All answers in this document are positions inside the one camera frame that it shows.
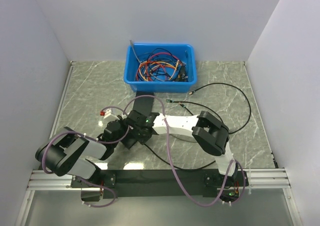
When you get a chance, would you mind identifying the black network switch box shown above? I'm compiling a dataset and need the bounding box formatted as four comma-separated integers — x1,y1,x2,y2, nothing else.
121,131,138,150

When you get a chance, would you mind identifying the black cable with plug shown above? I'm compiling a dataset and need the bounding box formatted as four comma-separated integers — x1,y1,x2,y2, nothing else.
143,83,252,171

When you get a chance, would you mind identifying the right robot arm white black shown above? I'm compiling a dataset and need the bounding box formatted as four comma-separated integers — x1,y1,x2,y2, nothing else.
124,110,238,186

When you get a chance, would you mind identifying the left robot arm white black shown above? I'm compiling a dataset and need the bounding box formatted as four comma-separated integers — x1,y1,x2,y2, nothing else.
35,120,130,187

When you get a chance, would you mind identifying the black flat box far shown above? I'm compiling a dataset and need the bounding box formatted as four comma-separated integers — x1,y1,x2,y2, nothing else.
132,97,154,116

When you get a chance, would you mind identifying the blue plastic bin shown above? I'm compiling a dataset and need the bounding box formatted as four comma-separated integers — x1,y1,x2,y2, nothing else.
123,43,198,93

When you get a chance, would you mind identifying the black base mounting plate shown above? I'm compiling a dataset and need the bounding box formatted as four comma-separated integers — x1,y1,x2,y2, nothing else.
69,169,247,202

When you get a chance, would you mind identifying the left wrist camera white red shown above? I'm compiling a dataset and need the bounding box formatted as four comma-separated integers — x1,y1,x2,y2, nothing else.
100,108,119,121

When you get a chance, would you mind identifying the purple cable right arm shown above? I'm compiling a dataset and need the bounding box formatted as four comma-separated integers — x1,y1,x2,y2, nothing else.
123,94,247,208

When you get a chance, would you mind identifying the black cable teal plug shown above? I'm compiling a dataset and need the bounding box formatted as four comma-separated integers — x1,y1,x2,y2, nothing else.
164,98,221,119

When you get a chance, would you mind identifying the tangled coloured cables bundle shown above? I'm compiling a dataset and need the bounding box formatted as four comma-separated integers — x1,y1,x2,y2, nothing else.
134,48,190,83

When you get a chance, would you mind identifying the grey cable in bin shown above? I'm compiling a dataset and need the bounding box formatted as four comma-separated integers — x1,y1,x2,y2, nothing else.
128,40,142,64

